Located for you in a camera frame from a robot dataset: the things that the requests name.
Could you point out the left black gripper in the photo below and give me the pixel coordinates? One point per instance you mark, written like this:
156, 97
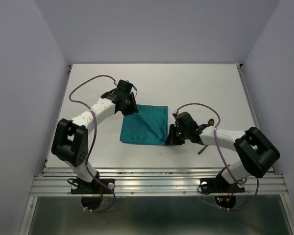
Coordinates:
134, 108

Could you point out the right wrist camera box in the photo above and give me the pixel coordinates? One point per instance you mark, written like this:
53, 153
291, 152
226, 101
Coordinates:
184, 120

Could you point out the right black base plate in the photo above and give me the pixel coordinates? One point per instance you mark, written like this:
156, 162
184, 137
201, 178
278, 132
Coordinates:
217, 185

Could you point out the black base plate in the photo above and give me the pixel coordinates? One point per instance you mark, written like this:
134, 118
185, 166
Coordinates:
217, 185
80, 187

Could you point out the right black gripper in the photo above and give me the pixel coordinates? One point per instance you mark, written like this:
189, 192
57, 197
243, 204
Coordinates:
171, 140

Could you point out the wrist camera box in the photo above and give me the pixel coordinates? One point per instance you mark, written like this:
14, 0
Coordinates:
124, 86
184, 120

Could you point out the brown wooden fork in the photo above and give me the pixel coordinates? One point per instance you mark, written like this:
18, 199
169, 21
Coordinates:
202, 150

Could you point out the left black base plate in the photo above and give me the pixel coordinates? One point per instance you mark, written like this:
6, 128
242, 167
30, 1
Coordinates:
80, 187

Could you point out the aluminium frame rail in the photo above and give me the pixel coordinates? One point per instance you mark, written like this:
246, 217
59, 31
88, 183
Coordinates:
151, 181

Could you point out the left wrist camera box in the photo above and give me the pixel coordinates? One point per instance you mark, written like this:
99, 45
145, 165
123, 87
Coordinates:
124, 86

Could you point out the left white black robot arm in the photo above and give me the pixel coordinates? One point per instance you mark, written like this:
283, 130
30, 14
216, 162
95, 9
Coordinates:
70, 142

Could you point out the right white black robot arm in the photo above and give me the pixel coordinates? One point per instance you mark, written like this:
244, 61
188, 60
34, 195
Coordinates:
256, 153

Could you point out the brown wooden spoon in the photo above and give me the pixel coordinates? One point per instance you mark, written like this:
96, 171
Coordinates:
211, 122

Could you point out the teal cloth napkin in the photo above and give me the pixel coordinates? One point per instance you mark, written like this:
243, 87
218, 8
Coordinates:
149, 126

